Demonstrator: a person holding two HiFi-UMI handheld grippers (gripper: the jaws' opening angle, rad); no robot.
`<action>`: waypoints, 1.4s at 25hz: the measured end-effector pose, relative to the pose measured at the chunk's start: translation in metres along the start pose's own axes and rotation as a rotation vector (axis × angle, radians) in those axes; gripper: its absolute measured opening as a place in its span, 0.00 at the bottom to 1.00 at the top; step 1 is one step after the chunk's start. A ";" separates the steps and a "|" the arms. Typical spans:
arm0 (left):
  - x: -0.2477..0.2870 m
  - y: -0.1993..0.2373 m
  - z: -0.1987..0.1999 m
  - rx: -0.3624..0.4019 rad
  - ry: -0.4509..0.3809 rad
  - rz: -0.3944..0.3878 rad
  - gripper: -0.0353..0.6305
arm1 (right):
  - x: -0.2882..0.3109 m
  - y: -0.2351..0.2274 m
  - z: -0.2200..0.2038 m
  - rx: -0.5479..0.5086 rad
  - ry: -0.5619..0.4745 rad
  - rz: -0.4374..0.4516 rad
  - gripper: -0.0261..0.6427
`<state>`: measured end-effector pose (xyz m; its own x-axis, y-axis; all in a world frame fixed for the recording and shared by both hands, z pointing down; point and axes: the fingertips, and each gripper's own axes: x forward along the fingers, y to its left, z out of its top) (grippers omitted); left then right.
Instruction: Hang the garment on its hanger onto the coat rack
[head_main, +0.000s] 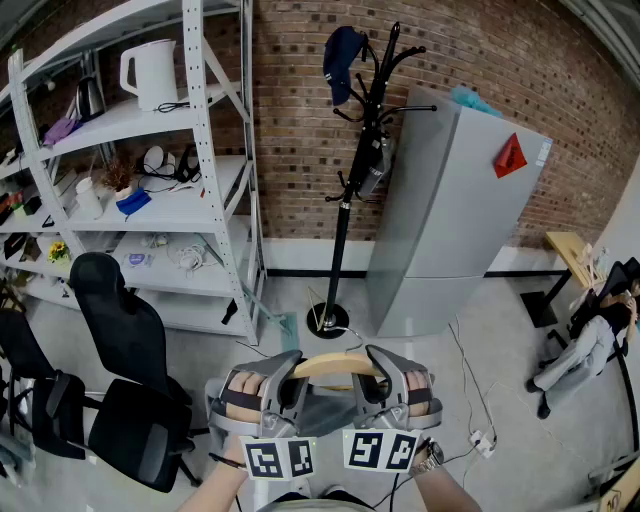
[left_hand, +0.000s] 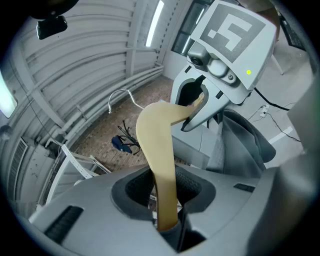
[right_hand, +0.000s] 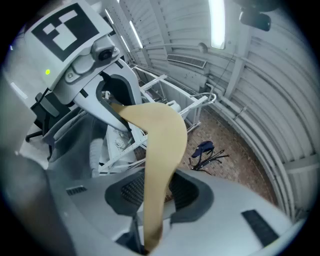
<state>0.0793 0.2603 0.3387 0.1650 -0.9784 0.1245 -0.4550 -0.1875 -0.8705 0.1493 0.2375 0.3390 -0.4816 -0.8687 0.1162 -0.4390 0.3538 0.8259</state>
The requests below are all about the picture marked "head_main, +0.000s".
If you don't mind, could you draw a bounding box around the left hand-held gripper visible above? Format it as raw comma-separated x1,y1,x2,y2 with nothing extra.
204,349,318,482

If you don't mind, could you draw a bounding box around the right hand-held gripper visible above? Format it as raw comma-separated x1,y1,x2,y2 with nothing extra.
342,344,444,472

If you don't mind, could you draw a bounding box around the wooden clothes hanger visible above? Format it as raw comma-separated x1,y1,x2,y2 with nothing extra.
290,327,389,392

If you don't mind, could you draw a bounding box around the person's left forearm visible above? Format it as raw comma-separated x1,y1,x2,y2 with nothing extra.
177,433,251,512

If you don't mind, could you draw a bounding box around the person's right forearm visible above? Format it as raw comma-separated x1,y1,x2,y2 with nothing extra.
409,439,484,512

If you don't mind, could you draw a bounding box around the person's right hand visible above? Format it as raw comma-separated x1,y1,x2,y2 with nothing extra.
403,370,432,416

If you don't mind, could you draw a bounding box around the person's left hand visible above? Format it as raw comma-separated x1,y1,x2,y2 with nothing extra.
227,372,266,424

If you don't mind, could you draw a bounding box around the teal flat mop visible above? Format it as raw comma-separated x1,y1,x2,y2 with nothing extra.
259,299,301,354

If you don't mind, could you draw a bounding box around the silver wristwatch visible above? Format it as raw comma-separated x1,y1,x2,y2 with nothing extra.
409,438,445,476

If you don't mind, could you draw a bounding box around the black wrist band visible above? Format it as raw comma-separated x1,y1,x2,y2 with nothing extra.
208,452,249,471

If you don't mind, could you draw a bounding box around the white power strip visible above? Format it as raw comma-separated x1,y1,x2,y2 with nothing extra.
468,429,497,459

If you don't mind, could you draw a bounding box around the person's beige shirt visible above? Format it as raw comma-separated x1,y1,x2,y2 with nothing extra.
257,492,376,512

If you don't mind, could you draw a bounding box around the black coat rack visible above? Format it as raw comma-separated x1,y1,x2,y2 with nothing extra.
305,20,439,340

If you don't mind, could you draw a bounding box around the black table base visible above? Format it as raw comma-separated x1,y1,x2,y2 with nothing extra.
519,269,574,330

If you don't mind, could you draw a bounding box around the grey refrigerator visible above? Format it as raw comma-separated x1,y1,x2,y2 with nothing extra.
365,85,554,339

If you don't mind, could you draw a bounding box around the black hanging bag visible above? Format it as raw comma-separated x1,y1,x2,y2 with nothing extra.
358,138,396,197

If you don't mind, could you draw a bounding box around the blue cloth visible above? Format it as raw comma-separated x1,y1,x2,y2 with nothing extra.
115,187,153,217

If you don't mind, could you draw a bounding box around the black mesh office chair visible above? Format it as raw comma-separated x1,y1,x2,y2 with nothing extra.
547,258,640,371

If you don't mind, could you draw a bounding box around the white round lamp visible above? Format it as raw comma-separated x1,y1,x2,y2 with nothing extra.
143,145,177,177

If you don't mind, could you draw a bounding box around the red triangular sticker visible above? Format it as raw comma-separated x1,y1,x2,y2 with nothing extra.
493,132,529,180

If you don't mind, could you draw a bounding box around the cardboard box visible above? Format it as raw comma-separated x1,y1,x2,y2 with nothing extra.
597,457,640,512

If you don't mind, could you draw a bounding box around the dried potted plant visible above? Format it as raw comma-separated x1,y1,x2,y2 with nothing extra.
99,155,137,202

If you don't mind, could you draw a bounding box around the white jar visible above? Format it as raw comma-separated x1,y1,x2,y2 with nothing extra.
74,177,104,220

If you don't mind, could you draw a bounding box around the white metal shelving unit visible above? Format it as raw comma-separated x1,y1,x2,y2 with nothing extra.
0,0,266,346

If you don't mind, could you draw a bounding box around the teal cloth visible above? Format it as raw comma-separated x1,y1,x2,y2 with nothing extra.
449,84,504,119

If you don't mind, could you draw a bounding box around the navy baseball cap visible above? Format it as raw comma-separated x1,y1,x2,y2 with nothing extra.
322,25,369,107

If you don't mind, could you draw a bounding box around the white electric kettle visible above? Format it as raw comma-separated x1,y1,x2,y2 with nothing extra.
118,38,180,112

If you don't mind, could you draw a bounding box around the purple cloth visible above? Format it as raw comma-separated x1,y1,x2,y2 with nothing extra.
42,117,81,147

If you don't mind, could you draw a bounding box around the black steel kettle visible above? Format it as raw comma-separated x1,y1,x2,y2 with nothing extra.
74,74,107,122

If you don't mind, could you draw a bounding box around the thin wire hanger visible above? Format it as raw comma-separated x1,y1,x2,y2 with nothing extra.
306,285,332,327

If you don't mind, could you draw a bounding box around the white floor cable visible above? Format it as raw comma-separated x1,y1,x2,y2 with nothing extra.
448,314,501,441

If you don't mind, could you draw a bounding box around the black floor cable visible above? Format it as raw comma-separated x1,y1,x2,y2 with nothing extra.
372,442,481,509

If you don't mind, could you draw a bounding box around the white cable bundle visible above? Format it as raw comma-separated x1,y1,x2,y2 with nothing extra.
174,243,207,275

